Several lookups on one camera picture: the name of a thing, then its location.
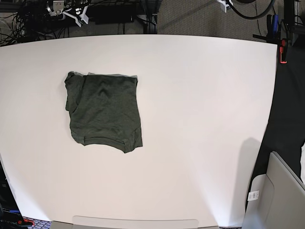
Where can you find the dark green long-sleeve shirt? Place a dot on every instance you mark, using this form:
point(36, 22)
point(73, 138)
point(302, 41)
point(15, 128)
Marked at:
point(103, 110)

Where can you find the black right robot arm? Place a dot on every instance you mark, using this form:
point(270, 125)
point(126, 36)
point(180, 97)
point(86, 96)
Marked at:
point(60, 6)

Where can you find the grey metal table leg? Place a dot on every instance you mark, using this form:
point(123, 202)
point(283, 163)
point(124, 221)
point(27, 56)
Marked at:
point(147, 15)

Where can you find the black flat electronics box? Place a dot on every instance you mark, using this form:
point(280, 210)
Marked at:
point(114, 19)

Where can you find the white barcode label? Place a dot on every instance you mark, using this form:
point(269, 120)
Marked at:
point(253, 195)

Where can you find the orange black clamp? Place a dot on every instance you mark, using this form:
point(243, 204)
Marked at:
point(283, 51)

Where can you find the beige plastic bin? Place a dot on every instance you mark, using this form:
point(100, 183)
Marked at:
point(281, 203)

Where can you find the orange clamp bottom left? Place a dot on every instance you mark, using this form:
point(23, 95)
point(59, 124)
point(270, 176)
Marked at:
point(25, 223)

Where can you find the black printed box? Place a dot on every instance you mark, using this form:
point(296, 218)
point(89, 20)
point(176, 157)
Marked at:
point(9, 212)

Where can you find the blue handled clamp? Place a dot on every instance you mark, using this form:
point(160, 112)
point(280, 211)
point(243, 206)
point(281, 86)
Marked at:
point(272, 26)

